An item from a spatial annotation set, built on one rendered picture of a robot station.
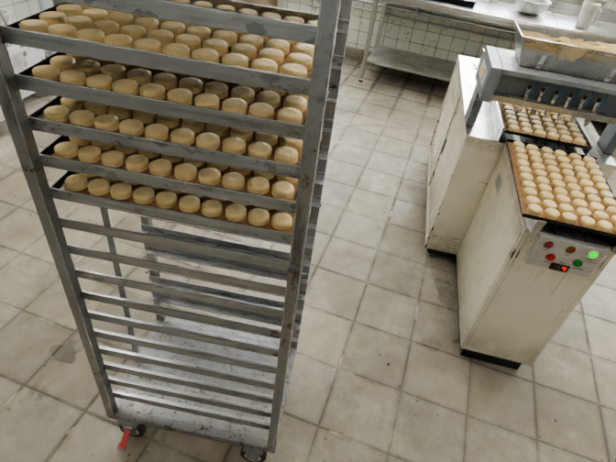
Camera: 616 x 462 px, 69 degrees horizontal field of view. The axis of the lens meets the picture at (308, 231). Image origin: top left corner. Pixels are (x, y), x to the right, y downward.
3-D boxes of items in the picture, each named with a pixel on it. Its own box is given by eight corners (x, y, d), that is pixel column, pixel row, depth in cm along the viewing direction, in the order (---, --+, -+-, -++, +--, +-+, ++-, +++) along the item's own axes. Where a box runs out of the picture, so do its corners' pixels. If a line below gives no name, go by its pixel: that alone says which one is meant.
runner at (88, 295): (292, 333, 130) (293, 326, 128) (291, 340, 127) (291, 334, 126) (80, 290, 133) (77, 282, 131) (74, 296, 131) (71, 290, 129)
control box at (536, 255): (523, 258, 178) (539, 230, 169) (586, 272, 175) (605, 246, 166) (524, 264, 175) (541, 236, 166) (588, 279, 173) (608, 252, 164)
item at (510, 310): (451, 264, 276) (509, 132, 219) (508, 277, 273) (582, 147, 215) (454, 358, 223) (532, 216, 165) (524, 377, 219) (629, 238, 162)
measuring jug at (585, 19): (585, 31, 401) (597, 6, 388) (568, 24, 415) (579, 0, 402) (597, 30, 406) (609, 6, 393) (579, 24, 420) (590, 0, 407)
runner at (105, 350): (285, 384, 147) (286, 379, 145) (283, 391, 145) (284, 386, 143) (96, 345, 150) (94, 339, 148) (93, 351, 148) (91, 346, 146)
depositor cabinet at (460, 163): (425, 157, 375) (458, 54, 321) (512, 175, 367) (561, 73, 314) (420, 258, 277) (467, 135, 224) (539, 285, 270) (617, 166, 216)
